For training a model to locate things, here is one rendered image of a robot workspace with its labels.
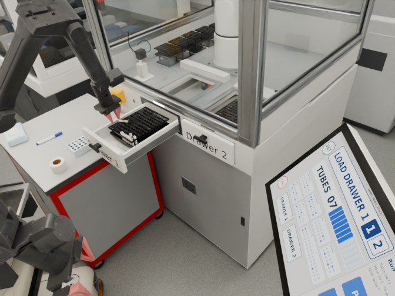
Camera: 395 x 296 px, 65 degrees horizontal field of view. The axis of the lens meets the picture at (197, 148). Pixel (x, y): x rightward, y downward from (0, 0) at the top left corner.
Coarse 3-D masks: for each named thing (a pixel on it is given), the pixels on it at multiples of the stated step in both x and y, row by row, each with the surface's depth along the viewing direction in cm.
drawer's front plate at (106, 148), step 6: (84, 132) 139; (90, 132) 136; (90, 138) 137; (96, 138) 132; (102, 144) 130; (108, 144) 128; (102, 150) 134; (108, 150) 128; (114, 150) 125; (102, 156) 138; (108, 156) 132; (114, 156) 127; (120, 156) 124; (114, 162) 131; (120, 162) 125; (120, 168) 129; (126, 168) 129
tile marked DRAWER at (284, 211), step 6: (282, 198) 90; (288, 198) 87; (276, 204) 90; (282, 204) 88; (288, 204) 86; (282, 210) 87; (288, 210) 85; (282, 216) 86; (288, 216) 84; (282, 222) 85
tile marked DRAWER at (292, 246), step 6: (288, 228) 82; (294, 228) 80; (282, 234) 83; (288, 234) 81; (294, 234) 79; (288, 240) 80; (294, 240) 78; (288, 246) 79; (294, 246) 77; (288, 252) 78; (294, 252) 76; (300, 252) 75; (288, 258) 77; (294, 258) 75
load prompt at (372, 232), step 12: (336, 156) 80; (348, 156) 77; (336, 168) 78; (348, 168) 75; (348, 180) 73; (360, 180) 70; (348, 192) 71; (360, 192) 69; (348, 204) 70; (360, 204) 67; (372, 204) 65; (360, 216) 66; (372, 216) 64; (360, 228) 64; (372, 228) 62; (384, 228) 60; (372, 240) 61; (384, 240) 59; (372, 252) 60; (384, 252) 58
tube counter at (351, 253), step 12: (336, 192) 74; (324, 204) 75; (336, 204) 73; (336, 216) 71; (336, 228) 69; (348, 228) 67; (336, 240) 68; (348, 240) 66; (348, 252) 64; (360, 252) 62; (348, 264) 63; (360, 264) 61
